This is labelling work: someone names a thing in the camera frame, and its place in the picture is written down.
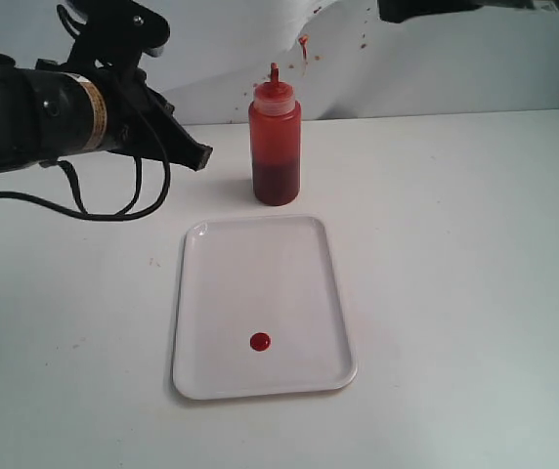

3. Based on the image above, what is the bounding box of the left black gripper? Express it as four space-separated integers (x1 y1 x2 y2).
64 48 213 171

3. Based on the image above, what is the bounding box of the red sauce squeeze bottle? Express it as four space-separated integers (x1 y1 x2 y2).
248 63 302 206

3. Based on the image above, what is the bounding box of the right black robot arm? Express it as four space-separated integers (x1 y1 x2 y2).
376 0 559 23

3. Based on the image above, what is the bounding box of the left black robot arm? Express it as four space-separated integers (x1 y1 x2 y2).
0 54 212 173

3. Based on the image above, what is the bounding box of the red sauce drop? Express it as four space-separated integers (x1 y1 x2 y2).
249 332 272 352

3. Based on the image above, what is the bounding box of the white rectangular plastic tray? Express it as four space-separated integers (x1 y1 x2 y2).
172 215 357 401

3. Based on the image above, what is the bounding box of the left black cable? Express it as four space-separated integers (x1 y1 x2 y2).
0 4 173 221

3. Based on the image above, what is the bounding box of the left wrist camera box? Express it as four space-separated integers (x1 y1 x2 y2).
56 0 170 72

